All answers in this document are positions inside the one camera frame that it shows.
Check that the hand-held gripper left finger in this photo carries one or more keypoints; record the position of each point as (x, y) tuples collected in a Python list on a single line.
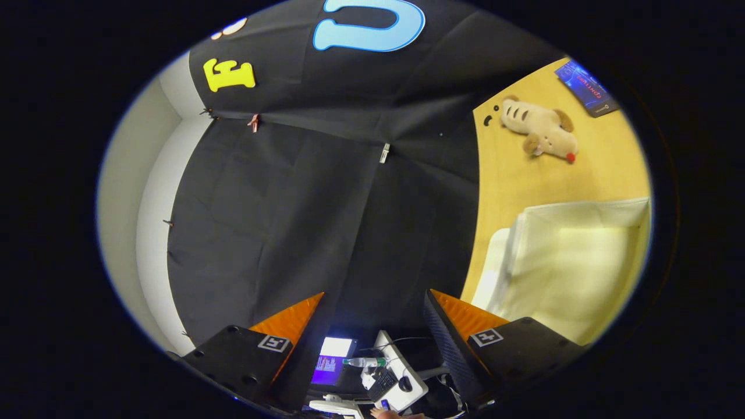
[(244, 355)]

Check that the beige plush toy dog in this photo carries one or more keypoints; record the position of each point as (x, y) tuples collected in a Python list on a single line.
[(538, 125)]

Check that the pink clothes peg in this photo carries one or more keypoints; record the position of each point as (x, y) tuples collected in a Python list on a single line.
[(254, 122)]

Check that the clear water bottle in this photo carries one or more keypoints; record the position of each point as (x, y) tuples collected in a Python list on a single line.
[(364, 362)]

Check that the white side desk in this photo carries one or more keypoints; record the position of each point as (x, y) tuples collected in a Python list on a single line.
[(416, 390)]

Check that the white clothes peg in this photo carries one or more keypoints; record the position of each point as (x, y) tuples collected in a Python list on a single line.
[(384, 153)]

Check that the dark blue book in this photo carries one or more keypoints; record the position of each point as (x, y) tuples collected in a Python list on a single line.
[(585, 87)]

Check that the black computer mouse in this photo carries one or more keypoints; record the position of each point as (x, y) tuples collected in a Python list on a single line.
[(405, 384)]

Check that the beige fabric storage box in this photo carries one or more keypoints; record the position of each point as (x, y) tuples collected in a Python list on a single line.
[(570, 267)]

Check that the lit computer monitor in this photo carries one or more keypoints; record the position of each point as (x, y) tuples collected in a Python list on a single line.
[(332, 364)]

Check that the black keyboard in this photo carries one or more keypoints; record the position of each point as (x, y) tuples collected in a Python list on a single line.
[(383, 385)]

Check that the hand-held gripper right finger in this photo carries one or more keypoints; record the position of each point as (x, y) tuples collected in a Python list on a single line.
[(448, 343)]

